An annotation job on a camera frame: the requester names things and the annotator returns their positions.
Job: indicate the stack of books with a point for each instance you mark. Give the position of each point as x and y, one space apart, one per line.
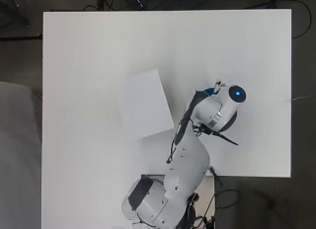
144 104

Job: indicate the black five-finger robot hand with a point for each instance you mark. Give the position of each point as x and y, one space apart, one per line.
218 86

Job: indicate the white seven-joint robot arm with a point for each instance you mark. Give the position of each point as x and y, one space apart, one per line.
187 163

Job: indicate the blue round tub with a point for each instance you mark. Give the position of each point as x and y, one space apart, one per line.
208 91

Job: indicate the black tripod leg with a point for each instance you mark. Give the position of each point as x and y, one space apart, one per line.
19 15

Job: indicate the short black rod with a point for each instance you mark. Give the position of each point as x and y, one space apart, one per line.
214 175

